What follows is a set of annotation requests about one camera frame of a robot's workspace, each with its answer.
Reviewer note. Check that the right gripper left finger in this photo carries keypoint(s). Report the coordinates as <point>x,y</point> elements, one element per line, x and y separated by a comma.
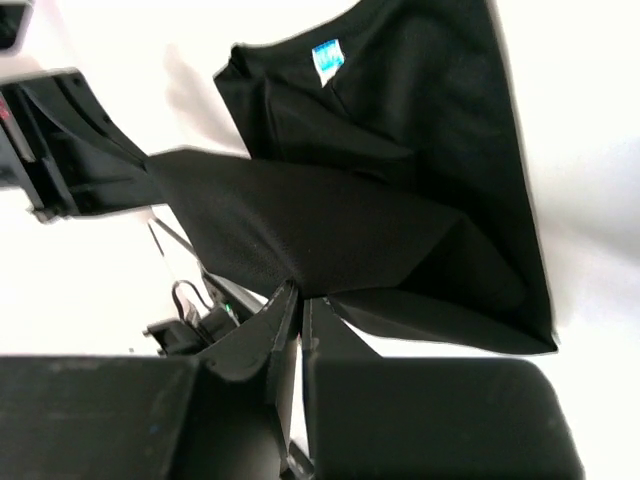
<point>242,402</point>

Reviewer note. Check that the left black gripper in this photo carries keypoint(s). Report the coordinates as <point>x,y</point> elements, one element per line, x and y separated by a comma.
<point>59,145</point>

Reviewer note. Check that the black t shirt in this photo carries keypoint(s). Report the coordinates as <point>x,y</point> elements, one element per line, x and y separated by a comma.
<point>383,174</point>

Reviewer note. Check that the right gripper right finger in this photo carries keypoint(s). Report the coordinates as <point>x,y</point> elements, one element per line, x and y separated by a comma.
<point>325,334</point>

